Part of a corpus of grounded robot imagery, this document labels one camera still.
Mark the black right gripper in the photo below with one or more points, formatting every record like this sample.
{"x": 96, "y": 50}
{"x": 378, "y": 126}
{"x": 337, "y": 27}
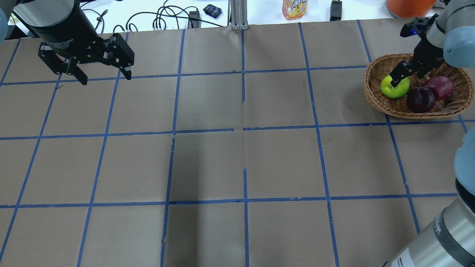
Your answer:
{"x": 424, "y": 50}

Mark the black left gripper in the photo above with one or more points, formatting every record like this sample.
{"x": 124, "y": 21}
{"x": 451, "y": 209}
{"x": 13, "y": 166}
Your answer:
{"x": 61, "y": 26}

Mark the green apple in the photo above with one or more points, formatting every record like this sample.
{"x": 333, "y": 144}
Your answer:
{"x": 394, "y": 92}

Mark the dark red apple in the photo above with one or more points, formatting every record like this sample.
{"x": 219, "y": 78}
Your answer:
{"x": 420, "y": 99}

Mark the red apple with yellow patch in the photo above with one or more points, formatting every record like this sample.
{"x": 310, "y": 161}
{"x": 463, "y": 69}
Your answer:
{"x": 441, "y": 86}

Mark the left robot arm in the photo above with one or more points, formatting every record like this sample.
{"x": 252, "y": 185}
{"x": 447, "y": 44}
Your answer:
{"x": 20, "y": 8}

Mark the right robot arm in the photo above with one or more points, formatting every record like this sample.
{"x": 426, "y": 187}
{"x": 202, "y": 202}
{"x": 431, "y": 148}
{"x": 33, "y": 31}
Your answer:
{"x": 449, "y": 240}

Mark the woven wicker basket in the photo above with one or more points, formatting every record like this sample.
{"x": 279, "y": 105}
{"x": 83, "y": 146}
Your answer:
{"x": 459, "y": 100}

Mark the orange bucket with grey lid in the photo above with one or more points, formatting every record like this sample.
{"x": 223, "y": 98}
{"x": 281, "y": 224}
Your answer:
{"x": 409, "y": 8}

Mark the black power adapter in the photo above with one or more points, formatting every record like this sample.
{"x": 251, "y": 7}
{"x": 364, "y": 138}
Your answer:
{"x": 336, "y": 10}

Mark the yellow juice bottle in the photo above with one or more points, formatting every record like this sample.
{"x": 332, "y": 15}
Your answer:
{"x": 294, "y": 9}

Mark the aluminium frame post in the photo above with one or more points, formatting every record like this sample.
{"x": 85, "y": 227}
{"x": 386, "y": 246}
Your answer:
{"x": 238, "y": 15}

